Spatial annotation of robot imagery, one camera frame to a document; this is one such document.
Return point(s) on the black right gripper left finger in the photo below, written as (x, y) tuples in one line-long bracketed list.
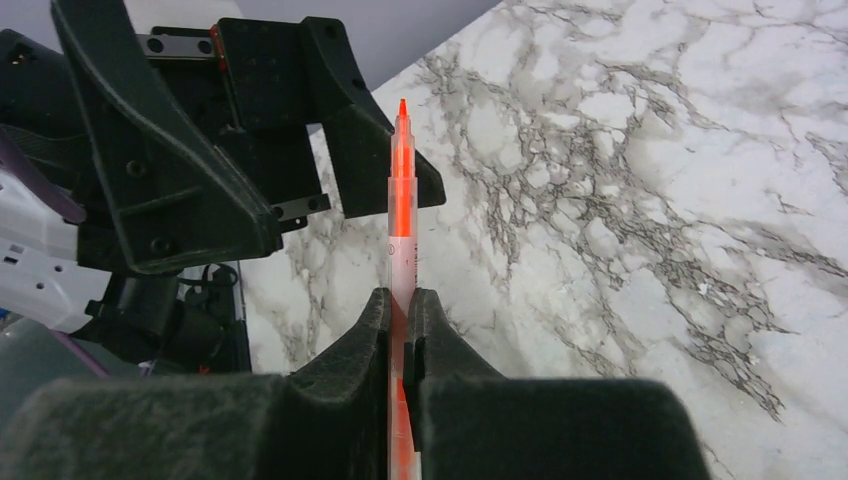
[(327, 420)]

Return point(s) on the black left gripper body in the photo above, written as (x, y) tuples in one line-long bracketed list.
[(61, 263)]

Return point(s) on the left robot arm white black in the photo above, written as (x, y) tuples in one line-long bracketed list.
[(162, 144)]

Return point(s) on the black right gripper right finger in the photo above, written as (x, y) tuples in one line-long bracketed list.
[(472, 422)]

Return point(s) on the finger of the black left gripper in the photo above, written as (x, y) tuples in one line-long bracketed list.
[(176, 200), (356, 130)]

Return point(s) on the orange translucent pen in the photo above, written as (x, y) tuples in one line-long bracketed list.
[(402, 256)]

